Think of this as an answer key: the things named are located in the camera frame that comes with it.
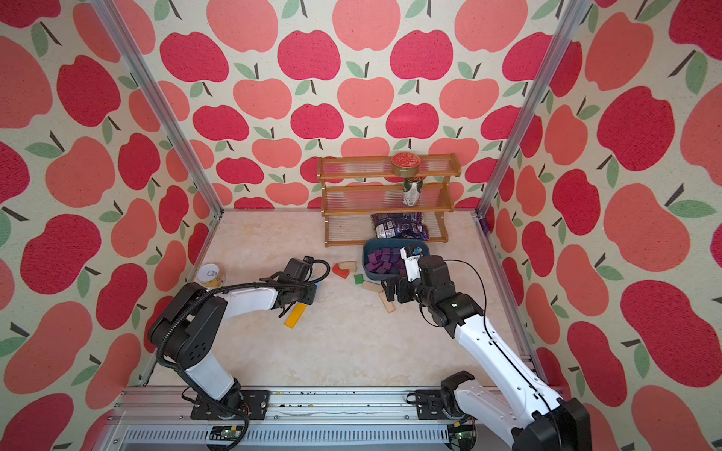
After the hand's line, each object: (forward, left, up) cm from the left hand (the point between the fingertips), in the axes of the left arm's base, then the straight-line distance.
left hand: (313, 294), depth 96 cm
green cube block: (+6, -16, 0) cm, 17 cm away
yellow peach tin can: (+4, +35, +5) cm, 36 cm away
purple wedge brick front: (+13, -21, +4) cm, 25 cm away
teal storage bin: (+13, -25, +4) cm, 28 cm away
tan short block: (+11, -13, +2) cm, 17 cm away
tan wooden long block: (-4, -26, +1) cm, 26 cm away
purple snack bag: (+24, -31, +9) cm, 41 cm away
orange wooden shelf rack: (+43, -18, +6) cm, 47 cm away
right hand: (-6, -27, +17) cm, 33 cm away
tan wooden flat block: (+3, -21, 0) cm, 21 cm away
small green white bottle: (+27, -34, +24) cm, 50 cm away
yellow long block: (-8, +5, +1) cm, 9 cm away
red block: (+8, -11, +1) cm, 13 cm away
